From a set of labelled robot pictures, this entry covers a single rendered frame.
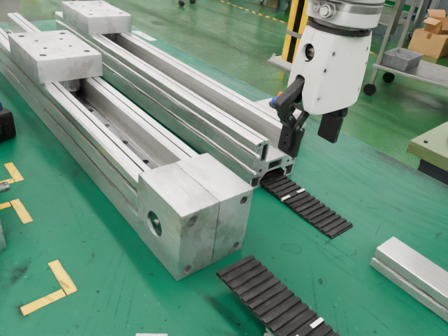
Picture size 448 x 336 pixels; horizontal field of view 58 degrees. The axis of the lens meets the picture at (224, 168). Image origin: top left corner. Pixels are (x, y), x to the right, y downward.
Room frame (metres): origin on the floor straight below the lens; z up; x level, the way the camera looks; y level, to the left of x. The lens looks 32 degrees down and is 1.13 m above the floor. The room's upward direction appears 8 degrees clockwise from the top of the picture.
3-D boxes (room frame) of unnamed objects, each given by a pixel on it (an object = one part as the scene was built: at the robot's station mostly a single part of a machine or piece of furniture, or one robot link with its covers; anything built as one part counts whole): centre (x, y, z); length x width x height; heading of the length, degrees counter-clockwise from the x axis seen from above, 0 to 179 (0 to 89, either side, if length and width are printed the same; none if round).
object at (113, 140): (0.70, 0.33, 0.82); 0.80 x 0.10 x 0.09; 43
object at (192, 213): (0.39, 0.02, 0.83); 0.12 x 0.09 x 0.10; 133
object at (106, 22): (1.02, 0.36, 0.87); 0.16 x 0.11 x 0.07; 43
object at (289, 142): (0.47, -0.07, 0.91); 0.03 x 0.03 x 0.07; 43
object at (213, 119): (0.83, 0.19, 0.82); 0.80 x 0.10 x 0.09; 43
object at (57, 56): (0.70, 0.33, 0.87); 0.16 x 0.11 x 0.07; 43
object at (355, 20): (0.50, -0.11, 1.06); 0.09 x 0.08 x 0.03; 133
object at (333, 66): (0.50, -0.11, 0.99); 0.10 x 0.07 x 0.11; 133
